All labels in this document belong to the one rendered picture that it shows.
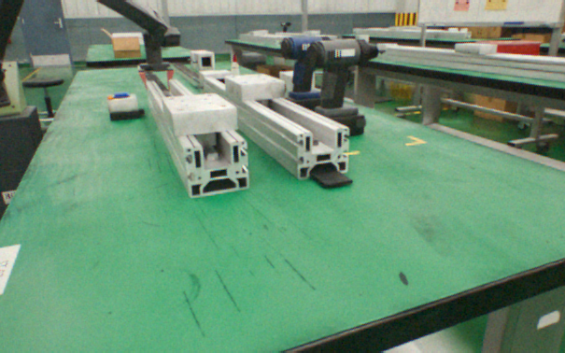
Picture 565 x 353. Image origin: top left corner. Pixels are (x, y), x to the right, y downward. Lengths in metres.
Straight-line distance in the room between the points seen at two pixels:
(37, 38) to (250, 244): 12.00
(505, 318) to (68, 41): 12.03
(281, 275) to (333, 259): 0.07
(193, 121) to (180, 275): 0.31
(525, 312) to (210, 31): 12.21
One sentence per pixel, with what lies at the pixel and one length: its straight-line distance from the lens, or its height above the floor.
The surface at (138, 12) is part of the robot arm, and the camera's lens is 1.45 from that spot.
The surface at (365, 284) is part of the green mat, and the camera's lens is 0.46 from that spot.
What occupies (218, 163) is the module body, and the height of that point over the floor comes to 0.82.
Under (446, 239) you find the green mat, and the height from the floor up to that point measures 0.78.
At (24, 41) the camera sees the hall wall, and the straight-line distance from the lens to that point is 12.45.
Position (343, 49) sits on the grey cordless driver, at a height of 0.98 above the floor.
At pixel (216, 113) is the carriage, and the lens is 0.71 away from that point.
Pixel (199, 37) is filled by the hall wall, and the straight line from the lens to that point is 12.59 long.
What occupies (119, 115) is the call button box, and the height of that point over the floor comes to 0.80.
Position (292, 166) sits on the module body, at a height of 0.80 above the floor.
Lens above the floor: 1.05
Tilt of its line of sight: 21 degrees down
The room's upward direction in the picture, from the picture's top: 1 degrees counter-clockwise
